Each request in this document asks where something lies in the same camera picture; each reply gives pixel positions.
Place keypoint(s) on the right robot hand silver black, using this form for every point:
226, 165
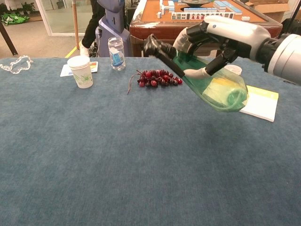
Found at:
235, 30

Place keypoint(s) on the green spray bottle black nozzle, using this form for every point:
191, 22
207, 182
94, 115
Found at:
200, 87

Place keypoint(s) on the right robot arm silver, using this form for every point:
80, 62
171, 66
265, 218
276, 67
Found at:
287, 56

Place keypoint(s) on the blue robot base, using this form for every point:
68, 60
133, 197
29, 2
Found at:
113, 28

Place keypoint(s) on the single white mahjong tile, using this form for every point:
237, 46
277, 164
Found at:
245, 18

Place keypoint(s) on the cardboard box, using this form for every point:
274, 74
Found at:
270, 9

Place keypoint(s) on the mahjong tile row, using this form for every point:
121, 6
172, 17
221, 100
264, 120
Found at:
188, 16

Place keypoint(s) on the black tripod stand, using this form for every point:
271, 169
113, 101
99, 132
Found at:
292, 21

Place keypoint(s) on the white booklet yellow stripe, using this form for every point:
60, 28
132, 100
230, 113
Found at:
261, 103

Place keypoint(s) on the brown mahjong table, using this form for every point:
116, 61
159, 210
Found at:
152, 30

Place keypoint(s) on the red grape bunch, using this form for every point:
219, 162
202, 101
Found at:
157, 77

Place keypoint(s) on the clear plastic jar blue label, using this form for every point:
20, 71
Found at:
116, 54

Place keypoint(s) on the wooden pole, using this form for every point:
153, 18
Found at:
75, 26

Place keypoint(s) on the white paper cup green print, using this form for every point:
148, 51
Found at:
81, 73

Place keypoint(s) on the blue felt table cloth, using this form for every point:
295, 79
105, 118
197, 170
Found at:
117, 153

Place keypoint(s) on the white printed card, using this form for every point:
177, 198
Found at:
64, 71

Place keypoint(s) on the green potted plants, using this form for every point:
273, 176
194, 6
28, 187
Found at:
26, 7

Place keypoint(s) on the green bag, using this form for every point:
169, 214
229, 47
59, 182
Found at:
14, 18

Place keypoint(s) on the dark slanted table leg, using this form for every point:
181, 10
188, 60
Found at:
8, 38

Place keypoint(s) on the white glass partition frame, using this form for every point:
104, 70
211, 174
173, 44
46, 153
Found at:
44, 18

